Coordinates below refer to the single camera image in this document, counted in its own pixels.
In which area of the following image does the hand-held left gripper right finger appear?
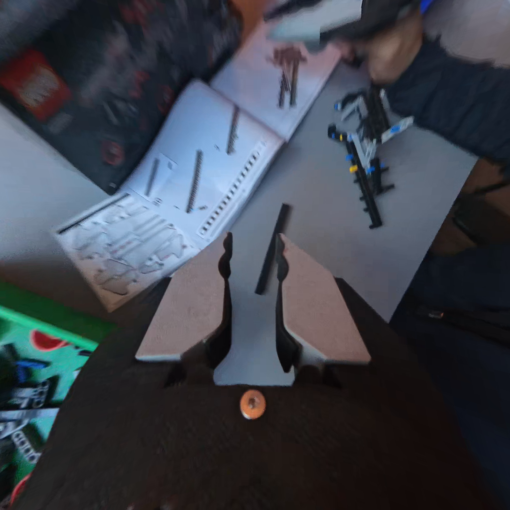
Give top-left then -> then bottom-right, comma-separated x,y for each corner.
276,233 -> 371,373

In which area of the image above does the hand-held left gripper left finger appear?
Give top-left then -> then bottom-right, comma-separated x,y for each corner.
135,232 -> 233,367

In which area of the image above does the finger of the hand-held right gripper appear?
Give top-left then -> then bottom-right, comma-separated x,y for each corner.
265,0 -> 363,53

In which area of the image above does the black lego assembly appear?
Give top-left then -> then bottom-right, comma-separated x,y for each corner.
327,85 -> 415,230

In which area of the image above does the person's right forearm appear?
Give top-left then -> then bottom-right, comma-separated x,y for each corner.
384,36 -> 510,161

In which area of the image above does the pile of loose lego pieces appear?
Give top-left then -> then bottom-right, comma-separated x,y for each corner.
0,327 -> 80,503

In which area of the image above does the long black lego beam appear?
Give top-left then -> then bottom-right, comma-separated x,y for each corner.
255,203 -> 292,296

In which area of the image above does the black lego set box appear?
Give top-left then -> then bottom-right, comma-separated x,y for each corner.
0,0 -> 244,196

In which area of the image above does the person's right hand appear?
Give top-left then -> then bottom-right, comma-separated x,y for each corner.
368,18 -> 426,86

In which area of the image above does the green plastic bin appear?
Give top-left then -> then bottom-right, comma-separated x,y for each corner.
0,281 -> 118,510

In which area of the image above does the lego instruction booklet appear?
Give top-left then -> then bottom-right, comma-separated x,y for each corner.
54,20 -> 343,314

